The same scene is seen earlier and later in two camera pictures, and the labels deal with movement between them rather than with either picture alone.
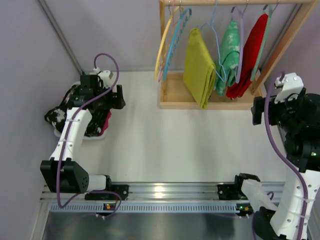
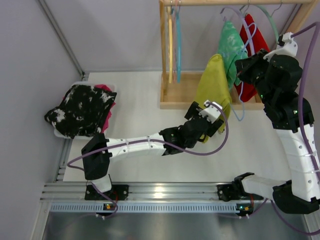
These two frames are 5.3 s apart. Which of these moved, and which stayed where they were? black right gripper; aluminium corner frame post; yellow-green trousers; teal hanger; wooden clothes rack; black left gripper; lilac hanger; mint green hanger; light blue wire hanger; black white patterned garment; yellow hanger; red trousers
Moved: yellow-green trousers; lilac hanger; yellow hanger; mint green hanger; black right gripper; light blue wire hanger; teal hanger; black left gripper; red trousers
Stayed: aluminium corner frame post; wooden clothes rack; black white patterned garment
